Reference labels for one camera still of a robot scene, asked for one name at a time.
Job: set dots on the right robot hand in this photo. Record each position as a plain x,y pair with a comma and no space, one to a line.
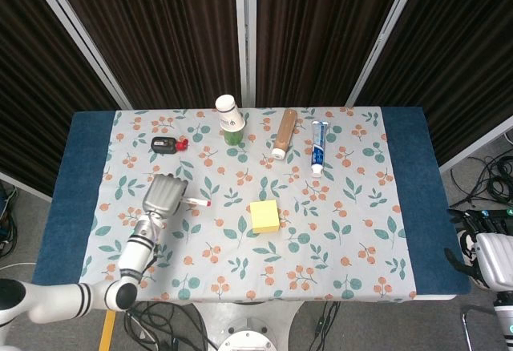
495,259

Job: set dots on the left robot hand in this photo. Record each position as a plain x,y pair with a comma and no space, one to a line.
164,194

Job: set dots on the white marker red cap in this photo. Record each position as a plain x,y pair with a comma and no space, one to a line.
198,202

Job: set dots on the yellow cube block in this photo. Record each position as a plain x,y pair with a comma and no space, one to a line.
264,216

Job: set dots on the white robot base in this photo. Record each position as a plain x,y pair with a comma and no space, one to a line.
246,327

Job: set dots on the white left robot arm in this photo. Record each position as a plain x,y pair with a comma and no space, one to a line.
136,248

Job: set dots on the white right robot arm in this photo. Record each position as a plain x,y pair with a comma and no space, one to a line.
506,315

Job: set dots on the floral fruit print tablecloth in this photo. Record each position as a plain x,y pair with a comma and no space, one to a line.
248,263

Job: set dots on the black bottle with red cap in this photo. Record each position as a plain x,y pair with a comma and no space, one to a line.
163,145

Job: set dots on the green cylindrical can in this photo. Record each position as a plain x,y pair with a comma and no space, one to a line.
233,138

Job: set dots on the blue table cover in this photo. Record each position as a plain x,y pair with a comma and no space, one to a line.
72,206

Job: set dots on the white paper cup blue print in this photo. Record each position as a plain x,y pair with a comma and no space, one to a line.
229,112

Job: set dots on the brown bottle with white cap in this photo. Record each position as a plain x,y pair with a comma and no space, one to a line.
283,134

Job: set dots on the yellow floor tape strip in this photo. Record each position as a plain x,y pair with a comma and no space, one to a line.
107,331

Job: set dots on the dark pleated partition screen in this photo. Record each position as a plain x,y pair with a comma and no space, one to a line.
461,66
44,86
320,34
160,34

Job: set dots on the blue white toothpaste tube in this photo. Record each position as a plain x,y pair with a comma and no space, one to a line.
319,146

